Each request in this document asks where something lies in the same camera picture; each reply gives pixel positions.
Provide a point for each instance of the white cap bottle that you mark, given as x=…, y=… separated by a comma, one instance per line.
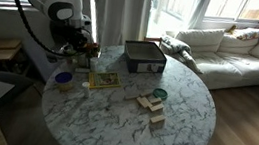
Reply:
x=93, y=64

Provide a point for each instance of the wooden chair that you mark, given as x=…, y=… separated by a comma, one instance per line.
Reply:
x=152, y=38

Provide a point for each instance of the floral sofa pillow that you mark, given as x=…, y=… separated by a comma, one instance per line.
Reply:
x=250, y=34

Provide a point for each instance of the yellow picture book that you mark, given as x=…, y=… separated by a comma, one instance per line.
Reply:
x=104, y=80

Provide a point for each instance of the grey folded blanket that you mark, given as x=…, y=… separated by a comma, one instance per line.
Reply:
x=173, y=44

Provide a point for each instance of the white sheer curtain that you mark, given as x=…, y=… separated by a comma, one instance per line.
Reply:
x=121, y=7

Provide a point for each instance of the small white pill bottle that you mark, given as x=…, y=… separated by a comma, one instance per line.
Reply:
x=85, y=89

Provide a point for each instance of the small wooden block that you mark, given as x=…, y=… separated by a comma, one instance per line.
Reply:
x=157, y=107
x=157, y=119
x=146, y=93
x=132, y=96
x=154, y=100
x=144, y=102

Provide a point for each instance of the white sectional sofa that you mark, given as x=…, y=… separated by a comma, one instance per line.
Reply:
x=237, y=66

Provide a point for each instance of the green round lid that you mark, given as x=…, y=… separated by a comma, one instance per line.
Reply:
x=160, y=93

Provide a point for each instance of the navy open cardboard box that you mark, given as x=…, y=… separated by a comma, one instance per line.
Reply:
x=145, y=56

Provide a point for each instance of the red cap sauce bottle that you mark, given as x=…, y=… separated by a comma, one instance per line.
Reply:
x=95, y=49
x=89, y=49

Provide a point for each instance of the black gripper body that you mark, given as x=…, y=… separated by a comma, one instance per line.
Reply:
x=70, y=36

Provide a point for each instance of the white window frame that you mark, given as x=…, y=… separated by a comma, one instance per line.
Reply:
x=217, y=21

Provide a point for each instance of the blue bowl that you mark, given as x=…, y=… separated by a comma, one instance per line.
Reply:
x=64, y=77

